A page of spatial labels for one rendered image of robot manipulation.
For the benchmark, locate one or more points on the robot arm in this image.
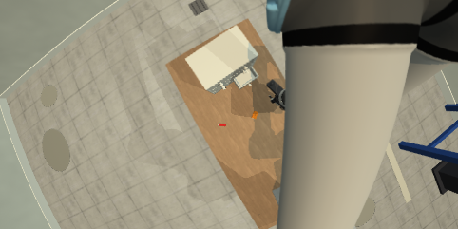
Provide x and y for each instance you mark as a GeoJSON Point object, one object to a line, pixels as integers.
{"type": "Point", "coordinates": [341, 101]}

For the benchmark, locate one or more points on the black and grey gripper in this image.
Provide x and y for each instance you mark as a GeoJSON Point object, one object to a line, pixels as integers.
{"type": "Point", "coordinates": [276, 100]}

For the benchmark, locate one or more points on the grey chest of drawers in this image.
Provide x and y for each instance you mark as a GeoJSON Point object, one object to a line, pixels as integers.
{"type": "Point", "coordinates": [221, 57]}

